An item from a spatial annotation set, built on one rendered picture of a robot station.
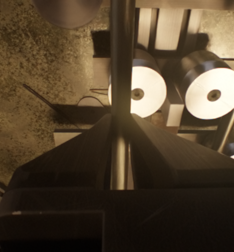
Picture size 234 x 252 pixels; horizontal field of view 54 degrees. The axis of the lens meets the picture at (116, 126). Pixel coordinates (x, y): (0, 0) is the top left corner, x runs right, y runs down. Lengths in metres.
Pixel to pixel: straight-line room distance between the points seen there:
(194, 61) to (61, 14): 0.12
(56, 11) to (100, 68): 0.08
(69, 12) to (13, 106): 0.19
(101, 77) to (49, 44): 0.08
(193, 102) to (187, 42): 0.07
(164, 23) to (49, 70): 0.14
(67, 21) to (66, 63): 0.11
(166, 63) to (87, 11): 0.10
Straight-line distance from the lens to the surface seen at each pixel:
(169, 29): 0.25
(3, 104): 0.34
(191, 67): 0.22
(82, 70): 0.29
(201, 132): 0.30
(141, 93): 0.20
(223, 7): 0.24
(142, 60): 0.20
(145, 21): 0.24
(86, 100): 0.30
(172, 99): 0.21
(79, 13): 0.18
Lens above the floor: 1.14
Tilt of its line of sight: 54 degrees down
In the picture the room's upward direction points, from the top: 178 degrees clockwise
